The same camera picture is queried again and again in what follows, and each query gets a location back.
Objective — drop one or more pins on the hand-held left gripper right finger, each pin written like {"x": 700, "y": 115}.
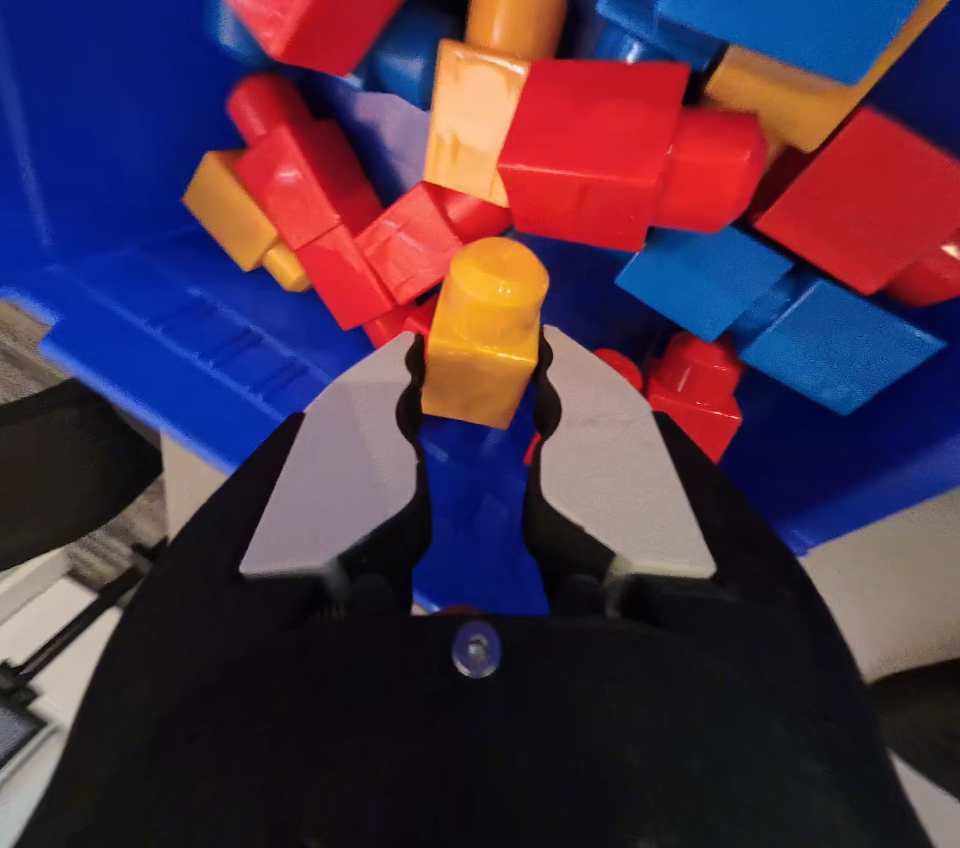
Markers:
{"x": 622, "y": 481}

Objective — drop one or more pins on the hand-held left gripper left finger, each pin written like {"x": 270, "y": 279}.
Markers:
{"x": 337, "y": 473}

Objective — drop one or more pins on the yellow toy block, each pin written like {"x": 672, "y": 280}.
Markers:
{"x": 484, "y": 346}

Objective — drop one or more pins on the pile of toy blocks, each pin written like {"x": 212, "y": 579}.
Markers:
{"x": 600, "y": 151}

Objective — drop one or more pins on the blue plastic bin with tag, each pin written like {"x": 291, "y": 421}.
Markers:
{"x": 112, "y": 151}

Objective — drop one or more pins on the grey desk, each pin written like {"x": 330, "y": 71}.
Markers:
{"x": 885, "y": 586}

